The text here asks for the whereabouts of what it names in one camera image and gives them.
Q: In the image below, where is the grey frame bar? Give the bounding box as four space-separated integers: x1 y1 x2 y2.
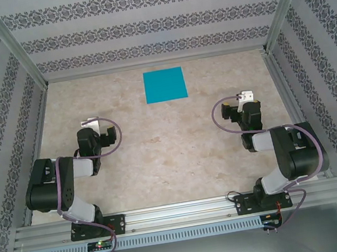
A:
44 43 269 85

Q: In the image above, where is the aluminium frame post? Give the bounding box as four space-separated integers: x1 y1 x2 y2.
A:
0 0 50 95
256 0 324 54

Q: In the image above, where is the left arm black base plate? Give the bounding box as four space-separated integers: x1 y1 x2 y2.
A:
68 213 129 243

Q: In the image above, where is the aluminium side rail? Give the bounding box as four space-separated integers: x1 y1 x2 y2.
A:
3 87 68 228
260 44 335 186

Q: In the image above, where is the aluminium mounting rail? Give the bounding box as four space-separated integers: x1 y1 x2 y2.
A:
10 177 337 251

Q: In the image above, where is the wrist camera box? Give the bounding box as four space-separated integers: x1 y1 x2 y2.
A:
235 89 256 104
79 116 102 130

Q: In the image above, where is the slotted grey cable duct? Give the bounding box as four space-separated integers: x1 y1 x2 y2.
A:
26 215 264 252

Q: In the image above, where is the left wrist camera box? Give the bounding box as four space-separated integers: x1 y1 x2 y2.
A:
79 116 102 130

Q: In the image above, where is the blue square paper sheet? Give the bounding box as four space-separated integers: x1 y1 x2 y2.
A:
141 65 190 105

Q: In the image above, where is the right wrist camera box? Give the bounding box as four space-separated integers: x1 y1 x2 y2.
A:
235 89 256 104

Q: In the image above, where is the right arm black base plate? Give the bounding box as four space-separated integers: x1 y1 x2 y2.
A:
233 186 294 218

